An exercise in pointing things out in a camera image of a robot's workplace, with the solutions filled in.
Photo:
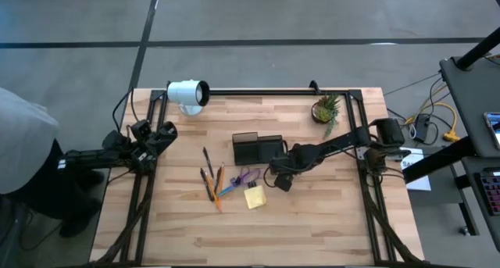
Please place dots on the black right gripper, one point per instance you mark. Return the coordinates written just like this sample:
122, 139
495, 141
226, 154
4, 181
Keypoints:
287, 160

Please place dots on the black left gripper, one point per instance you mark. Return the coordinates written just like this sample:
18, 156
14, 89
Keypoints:
151, 146

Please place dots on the black binder clip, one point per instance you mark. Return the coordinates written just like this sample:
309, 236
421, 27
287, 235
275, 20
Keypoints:
252, 184

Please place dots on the yellow sticky note pad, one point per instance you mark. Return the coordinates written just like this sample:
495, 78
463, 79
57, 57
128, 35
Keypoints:
255, 197

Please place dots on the black pen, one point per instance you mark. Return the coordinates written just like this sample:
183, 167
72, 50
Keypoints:
206, 184
208, 162
217, 180

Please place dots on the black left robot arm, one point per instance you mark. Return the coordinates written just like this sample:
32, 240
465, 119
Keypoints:
90, 159

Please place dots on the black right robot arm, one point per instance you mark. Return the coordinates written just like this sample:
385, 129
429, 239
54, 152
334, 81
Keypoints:
332, 145

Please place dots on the black mesh desk organizer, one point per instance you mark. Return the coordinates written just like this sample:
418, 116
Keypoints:
250, 152

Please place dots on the potted succulent plant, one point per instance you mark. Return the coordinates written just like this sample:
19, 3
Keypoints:
323, 112

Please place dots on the small black clamp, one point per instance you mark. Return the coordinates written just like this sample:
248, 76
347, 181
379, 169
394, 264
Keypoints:
313, 87

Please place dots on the person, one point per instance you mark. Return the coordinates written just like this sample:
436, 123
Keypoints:
23, 143

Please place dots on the white paper sheet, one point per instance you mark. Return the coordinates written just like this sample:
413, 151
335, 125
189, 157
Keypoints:
420, 184

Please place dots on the black power adapter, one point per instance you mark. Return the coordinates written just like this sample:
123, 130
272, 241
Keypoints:
422, 128

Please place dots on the black diagonal beam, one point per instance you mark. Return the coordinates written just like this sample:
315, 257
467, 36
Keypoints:
437, 160

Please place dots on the black desk leg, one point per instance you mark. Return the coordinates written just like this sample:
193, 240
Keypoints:
468, 209

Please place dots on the dark grey side desk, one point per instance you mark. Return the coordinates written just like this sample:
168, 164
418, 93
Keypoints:
468, 104

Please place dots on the keyboard with coloured keys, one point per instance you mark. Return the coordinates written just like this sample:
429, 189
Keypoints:
490, 191

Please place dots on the smartphone with lit screen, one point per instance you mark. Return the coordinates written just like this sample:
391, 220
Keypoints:
494, 129

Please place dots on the black round pole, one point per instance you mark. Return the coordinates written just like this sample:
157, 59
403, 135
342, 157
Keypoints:
478, 51

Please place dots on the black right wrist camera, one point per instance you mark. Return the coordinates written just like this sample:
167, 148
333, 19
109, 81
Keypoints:
283, 183

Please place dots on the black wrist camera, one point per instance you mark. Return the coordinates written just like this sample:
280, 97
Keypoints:
142, 161
283, 183

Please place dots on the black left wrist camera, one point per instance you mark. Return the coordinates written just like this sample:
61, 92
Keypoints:
142, 161

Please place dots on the black aluminium table frame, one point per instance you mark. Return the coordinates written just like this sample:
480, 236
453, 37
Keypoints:
273, 92

